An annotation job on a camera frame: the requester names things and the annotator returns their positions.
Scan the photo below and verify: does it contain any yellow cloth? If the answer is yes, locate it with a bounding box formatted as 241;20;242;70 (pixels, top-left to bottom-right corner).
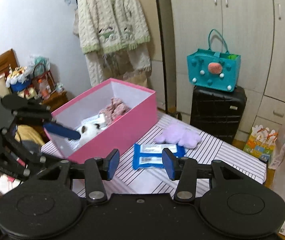
14;124;46;147

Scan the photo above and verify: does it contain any cream knit cardigan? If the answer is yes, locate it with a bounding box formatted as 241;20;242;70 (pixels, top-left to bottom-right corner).
72;0;152;55

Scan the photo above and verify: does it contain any clear plastic bag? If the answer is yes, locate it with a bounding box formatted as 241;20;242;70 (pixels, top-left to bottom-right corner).
268;119;285;170

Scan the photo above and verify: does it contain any wooden nightstand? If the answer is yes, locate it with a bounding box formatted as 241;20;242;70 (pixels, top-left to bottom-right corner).
41;91;69;112

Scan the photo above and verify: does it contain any pink floral cloth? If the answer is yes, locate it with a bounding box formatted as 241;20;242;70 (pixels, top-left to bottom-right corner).
99;97;132;125

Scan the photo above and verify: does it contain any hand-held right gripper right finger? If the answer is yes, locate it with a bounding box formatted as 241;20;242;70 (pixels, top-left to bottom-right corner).
162;148;236;203

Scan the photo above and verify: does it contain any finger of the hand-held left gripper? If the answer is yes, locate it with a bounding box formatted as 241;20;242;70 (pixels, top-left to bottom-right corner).
0;127;65;178
12;100;82;141

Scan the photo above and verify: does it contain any red gift bag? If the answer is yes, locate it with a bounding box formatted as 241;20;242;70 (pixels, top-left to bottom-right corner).
32;64;56;99

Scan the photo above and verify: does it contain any black coat rack pole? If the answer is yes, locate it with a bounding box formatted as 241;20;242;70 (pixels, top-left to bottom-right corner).
153;0;178;117

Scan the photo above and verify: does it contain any blue wrapped bouquet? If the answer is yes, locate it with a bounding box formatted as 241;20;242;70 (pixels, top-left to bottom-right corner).
6;66;33;93

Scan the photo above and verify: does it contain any cream knit garment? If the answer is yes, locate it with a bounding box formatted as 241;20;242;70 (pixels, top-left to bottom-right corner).
84;42;152;88

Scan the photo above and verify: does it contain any colourful flower gift bag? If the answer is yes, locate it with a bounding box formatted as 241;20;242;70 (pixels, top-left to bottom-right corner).
243;123;279;165

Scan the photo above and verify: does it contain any white spotted plush toy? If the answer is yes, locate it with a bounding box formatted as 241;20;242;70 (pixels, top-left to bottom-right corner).
76;122;102;147

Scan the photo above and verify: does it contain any pink cardboard box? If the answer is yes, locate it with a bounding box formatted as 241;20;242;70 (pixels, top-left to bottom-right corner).
41;78;157;165

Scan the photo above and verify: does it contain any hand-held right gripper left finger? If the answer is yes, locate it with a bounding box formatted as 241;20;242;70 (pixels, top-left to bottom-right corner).
36;149;121;204

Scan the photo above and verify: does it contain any beige wardrobe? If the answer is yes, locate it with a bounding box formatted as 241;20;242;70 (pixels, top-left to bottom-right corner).
167;0;285;153

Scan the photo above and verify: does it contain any wooden headboard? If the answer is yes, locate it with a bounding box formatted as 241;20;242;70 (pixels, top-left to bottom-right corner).
0;49;18;74

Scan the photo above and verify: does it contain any blue wet wipes pack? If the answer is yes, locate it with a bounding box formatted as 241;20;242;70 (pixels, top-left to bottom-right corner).
133;143;186;171

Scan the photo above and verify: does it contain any teal felt tote bag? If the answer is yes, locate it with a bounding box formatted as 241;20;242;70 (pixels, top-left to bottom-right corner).
186;29;241;93

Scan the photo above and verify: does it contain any striped tablecloth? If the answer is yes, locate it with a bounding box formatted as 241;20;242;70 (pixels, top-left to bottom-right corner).
40;110;268;196

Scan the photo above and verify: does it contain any black suitcase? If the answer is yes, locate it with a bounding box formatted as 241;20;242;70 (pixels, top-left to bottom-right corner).
190;85;248;145

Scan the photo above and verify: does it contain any purple plush toy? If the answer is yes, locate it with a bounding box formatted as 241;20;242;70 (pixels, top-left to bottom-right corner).
154;124;201;150

